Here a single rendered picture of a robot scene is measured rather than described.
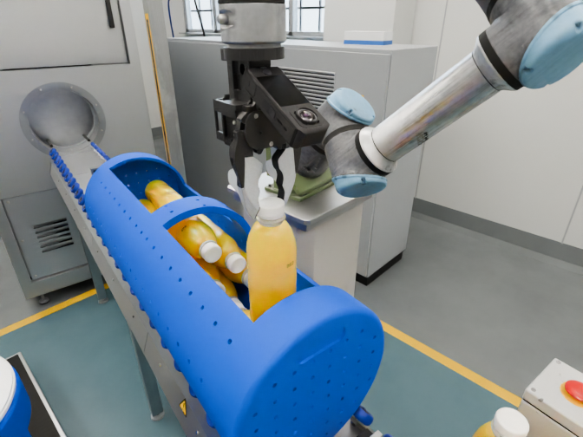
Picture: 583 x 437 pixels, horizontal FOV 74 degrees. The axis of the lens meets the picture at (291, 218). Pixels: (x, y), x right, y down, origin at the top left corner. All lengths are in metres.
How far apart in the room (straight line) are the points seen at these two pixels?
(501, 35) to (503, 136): 2.54
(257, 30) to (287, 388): 0.43
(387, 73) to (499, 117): 1.34
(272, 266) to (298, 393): 0.17
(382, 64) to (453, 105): 1.37
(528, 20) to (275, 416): 0.68
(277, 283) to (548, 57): 0.52
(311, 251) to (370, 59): 1.35
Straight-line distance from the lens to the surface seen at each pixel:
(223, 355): 0.55
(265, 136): 0.48
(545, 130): 3.19
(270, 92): 0.44
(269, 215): 0.51
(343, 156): 0.87
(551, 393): 0.71
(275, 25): 0.47
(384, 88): 2.12
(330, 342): 0.56
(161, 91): 1.78
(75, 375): 2.33
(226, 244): 0.84
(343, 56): 2.25
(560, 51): 0.73
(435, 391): 2.12
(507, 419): 0.63
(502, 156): 3.29
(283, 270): 0.54
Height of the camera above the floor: 1.57
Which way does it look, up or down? 27 degrees down
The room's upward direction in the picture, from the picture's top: straight up
